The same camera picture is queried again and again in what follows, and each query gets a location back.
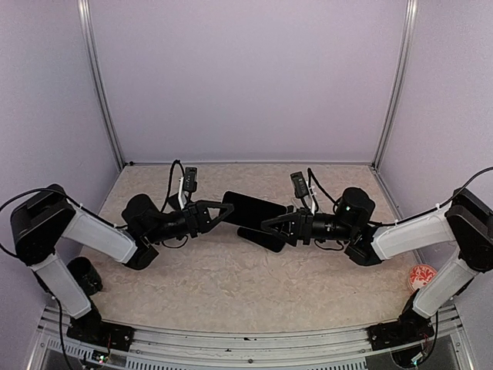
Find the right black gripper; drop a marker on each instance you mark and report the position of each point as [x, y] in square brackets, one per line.
[298, 224]

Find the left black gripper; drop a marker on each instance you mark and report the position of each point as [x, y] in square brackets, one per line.
[198, 219]

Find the black phone case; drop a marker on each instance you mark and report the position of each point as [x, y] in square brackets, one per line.
[261, 239]

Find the black phone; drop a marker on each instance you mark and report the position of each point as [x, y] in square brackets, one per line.
[249, 212]

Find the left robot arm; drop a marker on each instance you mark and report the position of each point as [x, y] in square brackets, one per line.
[50, 214]

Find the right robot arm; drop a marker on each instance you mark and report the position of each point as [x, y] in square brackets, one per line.
[464, 219]

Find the red white patterned bowl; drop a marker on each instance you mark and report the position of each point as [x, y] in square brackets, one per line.
[419, 276]

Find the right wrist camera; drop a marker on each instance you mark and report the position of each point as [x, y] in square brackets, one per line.
[303, 192]

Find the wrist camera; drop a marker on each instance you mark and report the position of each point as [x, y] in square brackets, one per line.
[303, 192]
[187, 186]

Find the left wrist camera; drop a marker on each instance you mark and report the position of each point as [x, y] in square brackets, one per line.
[187, 186]

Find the front aluminium rail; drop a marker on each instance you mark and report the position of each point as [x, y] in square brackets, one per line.
[152, 348]

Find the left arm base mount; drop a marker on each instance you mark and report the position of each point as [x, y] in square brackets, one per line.
[90, 328]

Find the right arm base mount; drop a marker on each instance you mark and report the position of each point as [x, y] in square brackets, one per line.
[400, 331]

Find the left aluminium frame post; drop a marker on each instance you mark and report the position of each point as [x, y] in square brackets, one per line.
[91, 50]

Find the aluminium frame post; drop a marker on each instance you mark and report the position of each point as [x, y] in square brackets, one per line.
[91, 50]
[398, 83]

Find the right aluminium frame post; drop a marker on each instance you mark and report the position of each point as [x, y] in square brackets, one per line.
[398, 83]

